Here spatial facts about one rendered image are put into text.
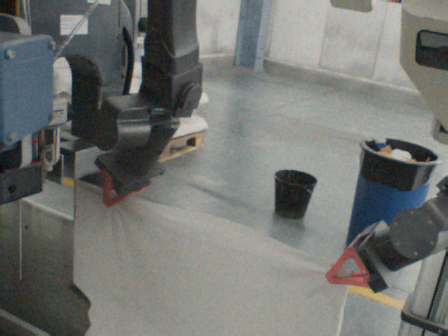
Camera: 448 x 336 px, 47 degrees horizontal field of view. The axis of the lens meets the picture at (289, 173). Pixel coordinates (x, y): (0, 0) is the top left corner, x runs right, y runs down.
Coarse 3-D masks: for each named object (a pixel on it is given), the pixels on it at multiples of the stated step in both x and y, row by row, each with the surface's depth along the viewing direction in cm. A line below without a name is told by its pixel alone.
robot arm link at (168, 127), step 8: (152, 120) 72; (160, 120) 73; (168, 120) 74; (176, 120) 76; (152, 128) 73; (160, 128) 73; (168, 128) 74; (176, 128) 75; (152, 136) 74; (160, 136) 74; (168, 136) 75; (152, 144) 75; (160, 144) 75; (168, 144) 78
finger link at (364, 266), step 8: (376, 224) 71; (368, 232) 69; (360, 240) 69; (352, 248) 67; (344, 256) 69; (352, 256) 68; (336, 264) 71; (360, 264) 68; (368, 264) 67; (328, 272) 72; (336, 272) 71; (368, 272) 67; (328, 280) 72; (336, 280) 72; (344, 280) 71; (352, 280) 70; (360, 280) 69
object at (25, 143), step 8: (0, 16) 52; (8, 16) 51; (0, 24) 52; (8, 24) 51; (16, 24) 51; (24, 24) 52; (16, 32) 51; (24, 32) 51; (16, 144) 55; (24, 144) 55; (8, 152) 56; (16, 152) 56; (24, 152) 55; (0, 160) 57; (8, 160) 56; (16, 160) 56; (24, 160) 56
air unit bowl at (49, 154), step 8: (40, 136) 77; (48, 136) 77; (56, 136) 77; (40, 144) 77; (48, 144) 77; (56, 144) 78; (40, 152) 78; (48, 152) 77; (56, 152) 78; (48, 160) 78; (56, 160) 79
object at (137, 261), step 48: (96, 192) 85; (96, 240) 87; (144, 240) 82; (192, 240) 76; (240, 240) 80; (96, 288) 90; (144, 288) 84; (192, 288) 79; (240, 288) 77; (288, 288) 75; (336, 288) 73
